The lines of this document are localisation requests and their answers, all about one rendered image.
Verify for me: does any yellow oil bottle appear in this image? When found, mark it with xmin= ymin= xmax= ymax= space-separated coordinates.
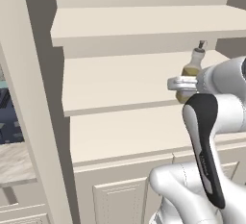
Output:
xmin=175 ymin=39 xmax=207 ymax=105

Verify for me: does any beige open cabinet shelf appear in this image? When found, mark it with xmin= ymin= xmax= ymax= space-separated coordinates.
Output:
xmin=21 ymin=0 xmax=246 ymax=168

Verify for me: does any beige base cabinet run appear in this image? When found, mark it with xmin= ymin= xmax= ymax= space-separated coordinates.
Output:
xmin=0 ymin=183 xmax=52 ymax=224

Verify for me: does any beige panelled cabinet door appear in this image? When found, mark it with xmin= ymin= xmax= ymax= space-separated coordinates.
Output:
xmin=74 ymin=162 xmax=174 ymax=224

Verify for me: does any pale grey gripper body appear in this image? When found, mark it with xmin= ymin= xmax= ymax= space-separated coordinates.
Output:
xmin=166 ymin=75 xmax=200 ymax=92

